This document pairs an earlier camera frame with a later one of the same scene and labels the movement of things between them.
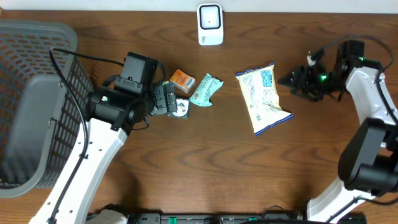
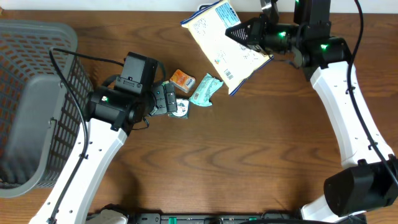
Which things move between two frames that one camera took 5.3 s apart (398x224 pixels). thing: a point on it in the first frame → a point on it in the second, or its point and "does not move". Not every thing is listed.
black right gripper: [303, 81] → [252, 32]
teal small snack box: [183, 107] does not move
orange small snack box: [181, 81] does not move
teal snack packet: [208, 86] does not move
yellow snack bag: [260, 85] → [234, 61]
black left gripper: [166, 93] does not move
